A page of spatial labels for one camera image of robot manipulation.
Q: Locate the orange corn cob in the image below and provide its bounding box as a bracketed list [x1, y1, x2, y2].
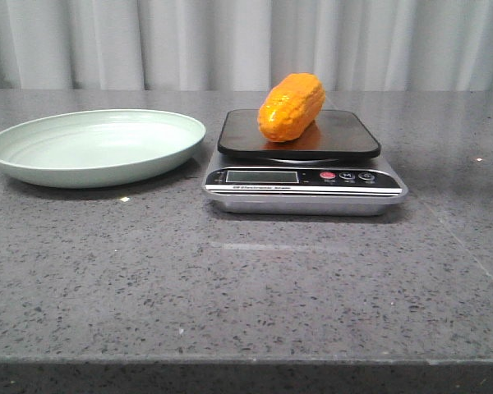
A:
[257, 73, 325, 143]

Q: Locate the black silver kitchen scale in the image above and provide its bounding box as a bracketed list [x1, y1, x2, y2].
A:
[203, 109, 408, 216]

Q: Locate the pale green round plate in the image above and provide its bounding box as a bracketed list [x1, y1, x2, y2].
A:
[0, 109, 206, 189]

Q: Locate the white pleated curtain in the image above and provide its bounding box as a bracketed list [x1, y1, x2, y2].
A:
[0, 1, 493, 91]

